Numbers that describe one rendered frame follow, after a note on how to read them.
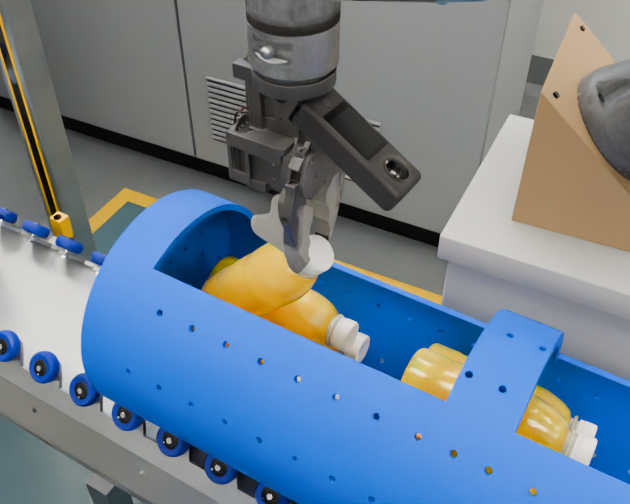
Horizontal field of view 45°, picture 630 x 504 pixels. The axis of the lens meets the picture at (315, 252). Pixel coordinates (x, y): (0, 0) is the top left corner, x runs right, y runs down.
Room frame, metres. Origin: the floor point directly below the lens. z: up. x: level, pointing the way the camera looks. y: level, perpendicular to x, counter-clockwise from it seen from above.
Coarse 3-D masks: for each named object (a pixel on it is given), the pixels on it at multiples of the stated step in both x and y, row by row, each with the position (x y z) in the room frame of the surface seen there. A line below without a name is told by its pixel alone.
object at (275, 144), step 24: (240, 72) 0.57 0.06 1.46; (264, 96) 0.57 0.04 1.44; (288, 96) 0.53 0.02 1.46; (312, 96) 0.54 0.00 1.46; (240, 120) 0.58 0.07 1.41; (264, 120) 0.56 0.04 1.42; (288, 120) 0.55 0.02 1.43; (240, 144) 0.55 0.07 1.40; (264, 144) 0.54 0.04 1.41; (288, 144) 0.54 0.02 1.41; (312, 144) 0.54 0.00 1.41; (240, 168) 0.56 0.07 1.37; (264, 168) 0.55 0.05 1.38; (288, 168) 0.53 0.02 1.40; (312, 168) 0.53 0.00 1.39; (336, 168) 0.57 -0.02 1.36; (264, 192) 0.54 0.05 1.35; (312, 192) 0.53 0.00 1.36
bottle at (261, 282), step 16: (256, 256) 0.58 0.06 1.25; (272, 256) 0.56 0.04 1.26; (224, 272) 0.60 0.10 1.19; (240, 272) 0.58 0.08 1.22; (256, 272) 0.56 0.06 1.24; (272, 272) 0.55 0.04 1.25; (288, 272) 0.54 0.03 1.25; (208, 288) 0.60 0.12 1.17; (224, 288) 0.58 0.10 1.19; (240, 288) 0.57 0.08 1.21; (256, 288) 0.55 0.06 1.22; (272, 288) 0.54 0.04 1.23; (288, 288) 0.54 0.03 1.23; (304, 288) 0.54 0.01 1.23; (240, 304) 0.56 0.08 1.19; (256, 304) 0.55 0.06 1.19; (272, 304) 0.55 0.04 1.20
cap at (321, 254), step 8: (312, 240) 0.56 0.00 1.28; (320, 240) 0.56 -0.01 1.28; (312, 248) 0.55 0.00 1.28; (320, 248) 0.56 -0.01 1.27; (328, 248) 0.56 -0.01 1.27; (312, 256) 0.54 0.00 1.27; (320, 256) 0.55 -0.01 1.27; (328, 256) 0.55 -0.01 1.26; (312, 264) 0.54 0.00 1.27; (320, 264) 0.54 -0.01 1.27; (328, 264) 0.55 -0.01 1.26; (304, 272) 0.54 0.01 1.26; (312, 272) 0.54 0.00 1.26; (320, 272) 0.54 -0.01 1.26
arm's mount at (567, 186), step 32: (576, 32) 0.91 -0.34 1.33; (576, 64) 0.84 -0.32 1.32; (608, 64) 0.90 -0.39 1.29; (544, 96) 0.74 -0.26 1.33; (576, 96) 0.79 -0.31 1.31; (544, 128) 0.74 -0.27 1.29; (576, 128) 0.73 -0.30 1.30; (544, 160) 0.74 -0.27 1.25; (576, 160) 0.72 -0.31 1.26; (544, 192) 0.73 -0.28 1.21; (576, 192) 0.72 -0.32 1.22; (608, 192) 0.70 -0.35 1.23; (544, 224) 0.73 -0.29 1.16; (576, 224) 0.71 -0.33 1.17; (608, 224) 0.70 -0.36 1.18
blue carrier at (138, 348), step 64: (192, 192) 0.72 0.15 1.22; (128, 256) 0.60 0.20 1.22; (192, 256) 0.71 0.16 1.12; (128, 320) 0.54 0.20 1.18; (192, 320) 0.52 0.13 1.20; (256, 320) 0.51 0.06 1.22; (384, 320) 0.65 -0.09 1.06; (448, 320) 0.61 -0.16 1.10; (512, 320) 0.51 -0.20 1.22; (128, 384) 0.51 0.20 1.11; (192, 384) 0.48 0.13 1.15; (256, 384) 0.46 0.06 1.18; (320, 384) 0.44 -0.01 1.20; (384, 384) 0.43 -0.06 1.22; (512, 384) 0.42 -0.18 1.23; (576, 384) 0.53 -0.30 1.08; (256, 448) 0.43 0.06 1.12; (320, 448) 0.40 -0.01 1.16; (384, 448) 0.39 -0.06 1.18; (448, 448) 0.37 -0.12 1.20; (512, 448) 0.37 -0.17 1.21
